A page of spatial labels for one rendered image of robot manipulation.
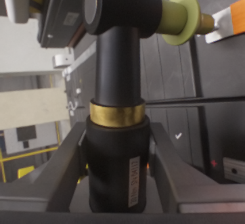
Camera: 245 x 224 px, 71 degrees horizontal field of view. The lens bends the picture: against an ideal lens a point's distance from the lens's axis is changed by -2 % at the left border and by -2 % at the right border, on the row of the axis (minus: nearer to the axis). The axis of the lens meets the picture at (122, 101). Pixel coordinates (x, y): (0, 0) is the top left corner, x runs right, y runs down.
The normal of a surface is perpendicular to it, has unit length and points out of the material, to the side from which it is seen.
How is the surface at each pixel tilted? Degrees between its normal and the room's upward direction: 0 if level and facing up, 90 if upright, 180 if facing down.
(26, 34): 90
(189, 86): 0
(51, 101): 90
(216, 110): 0
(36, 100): 90
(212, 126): 0
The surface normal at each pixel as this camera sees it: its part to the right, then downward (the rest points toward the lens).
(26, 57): 0.48, -0.05
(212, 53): -0.86, 0.12
